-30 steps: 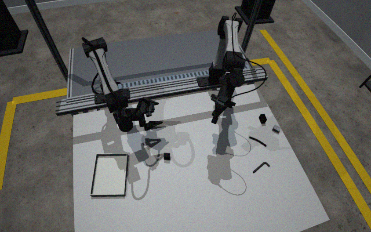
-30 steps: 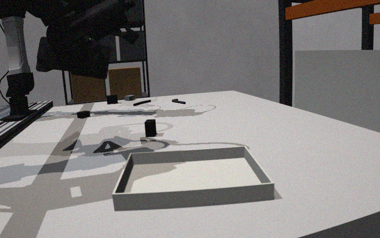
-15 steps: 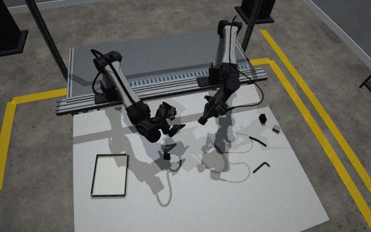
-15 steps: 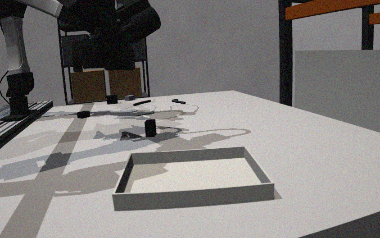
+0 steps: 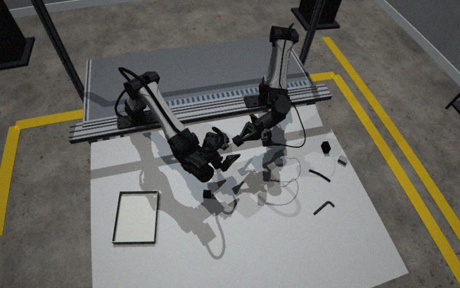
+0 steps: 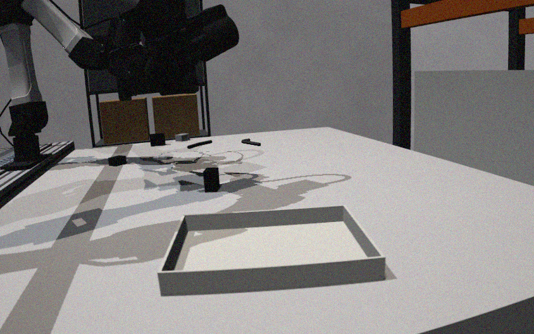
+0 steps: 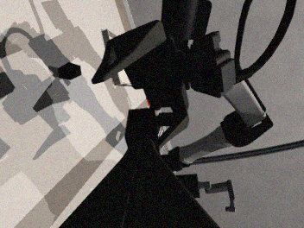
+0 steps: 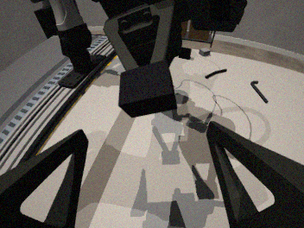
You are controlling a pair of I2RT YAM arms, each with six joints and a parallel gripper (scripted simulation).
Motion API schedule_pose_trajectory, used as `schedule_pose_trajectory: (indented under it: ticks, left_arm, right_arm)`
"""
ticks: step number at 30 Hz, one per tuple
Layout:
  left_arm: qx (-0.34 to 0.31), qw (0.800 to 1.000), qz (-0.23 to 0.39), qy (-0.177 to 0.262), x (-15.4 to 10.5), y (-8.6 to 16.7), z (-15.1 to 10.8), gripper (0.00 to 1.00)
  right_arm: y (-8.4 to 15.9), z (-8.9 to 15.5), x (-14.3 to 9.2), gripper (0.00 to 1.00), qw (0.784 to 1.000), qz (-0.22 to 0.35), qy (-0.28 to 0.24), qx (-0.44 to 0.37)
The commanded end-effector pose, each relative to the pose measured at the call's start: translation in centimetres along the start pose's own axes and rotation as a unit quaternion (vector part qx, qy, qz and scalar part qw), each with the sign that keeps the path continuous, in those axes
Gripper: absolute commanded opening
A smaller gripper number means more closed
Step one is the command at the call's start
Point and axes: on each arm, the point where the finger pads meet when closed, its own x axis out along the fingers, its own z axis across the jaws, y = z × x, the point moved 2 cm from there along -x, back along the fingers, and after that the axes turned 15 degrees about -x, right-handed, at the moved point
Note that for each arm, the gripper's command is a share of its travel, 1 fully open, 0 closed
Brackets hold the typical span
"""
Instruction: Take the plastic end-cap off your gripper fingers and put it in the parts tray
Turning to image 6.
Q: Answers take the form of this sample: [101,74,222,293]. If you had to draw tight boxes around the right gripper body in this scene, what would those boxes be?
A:
[114,35,199,96]

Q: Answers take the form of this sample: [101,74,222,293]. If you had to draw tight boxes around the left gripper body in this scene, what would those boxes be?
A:
[109,42,144,75]

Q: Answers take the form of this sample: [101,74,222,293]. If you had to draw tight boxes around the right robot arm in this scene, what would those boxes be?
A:
[103,0,239,79]

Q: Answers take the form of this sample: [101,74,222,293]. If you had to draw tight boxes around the black l-shaped hex key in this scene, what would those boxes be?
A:
[241,139,261,146]

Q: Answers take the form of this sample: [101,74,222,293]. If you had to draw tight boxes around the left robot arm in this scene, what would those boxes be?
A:
[0,0,140,171]

